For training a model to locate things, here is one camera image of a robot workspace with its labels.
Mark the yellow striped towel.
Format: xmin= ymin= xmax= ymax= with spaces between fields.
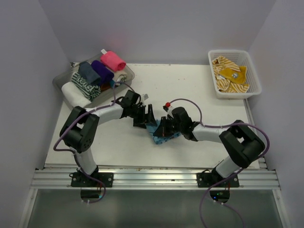
xmin=212 ymin=56 xmax=250 ymax=93

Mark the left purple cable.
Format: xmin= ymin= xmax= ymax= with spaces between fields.
xmin=53 ymin=82 xmax=133 ymax=186

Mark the white plastic basket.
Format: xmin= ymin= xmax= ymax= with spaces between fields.
xmin=208 ymin=49 xmax=262 ymax=99

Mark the orange rolled towel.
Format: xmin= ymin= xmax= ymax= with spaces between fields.
xmin=100 ymin=82 xmax=111 ymax=92

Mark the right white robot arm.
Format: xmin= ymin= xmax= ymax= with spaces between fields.
xmin=153 ymin=107 xmax=265 ymax=187

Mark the light blue towel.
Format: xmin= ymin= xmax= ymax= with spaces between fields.
xmin=145 ymin=117 xmax=181 ymax=145

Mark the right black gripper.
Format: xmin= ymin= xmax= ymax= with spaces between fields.
xmin=153 ymin=116 xmax=183 ymax=137

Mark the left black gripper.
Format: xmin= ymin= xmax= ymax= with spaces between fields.
xmin=129 ymin=104 xmax=157 ymax=128

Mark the beige teal rolled towel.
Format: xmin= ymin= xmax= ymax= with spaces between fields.
xmin=110 ymin=70 xmax=133 ymax=88

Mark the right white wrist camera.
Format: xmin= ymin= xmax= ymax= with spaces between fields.
xmin=163 ymin=102 xmax=174 ymax=114

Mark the grey rolled towel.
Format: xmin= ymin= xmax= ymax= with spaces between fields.
xmin=78 ymin=62 xmax=101 ymax=86

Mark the white rolled towel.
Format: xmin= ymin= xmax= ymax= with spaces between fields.
xmin=61 ymin=82 xmax=91 ymax=107

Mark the aluminium mounting rail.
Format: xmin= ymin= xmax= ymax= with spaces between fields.
xmin=30 ymin=164 xmax=280 ymax=190

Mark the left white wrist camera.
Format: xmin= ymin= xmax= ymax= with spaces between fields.
xmin=141 ymin=94 xmax=149 ymax=101

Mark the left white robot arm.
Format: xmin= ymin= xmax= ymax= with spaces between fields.
xmin=53 ymin=90 xmax=157 ymax=187

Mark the green patterned rolled towel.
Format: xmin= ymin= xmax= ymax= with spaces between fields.
xmin=71 ymin=72 xmax=101 ymax=101

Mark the purple rolled towel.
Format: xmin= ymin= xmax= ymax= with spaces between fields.
xmin=91 ymin=60 xmax=114 ymax=83

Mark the pink towel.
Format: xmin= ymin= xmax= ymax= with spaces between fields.
xmin=100 ymin=49 xmax=126 ymax=72

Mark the grey plastic bin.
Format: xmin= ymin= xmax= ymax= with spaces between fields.
xmin=53 ymin=55 xmax=135 ymax=109

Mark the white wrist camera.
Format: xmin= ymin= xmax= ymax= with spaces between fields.
xmin=141 ymin=94 xmax=149 ymax=101
xmin=163 ymin=102 xmax=174 ymax=114

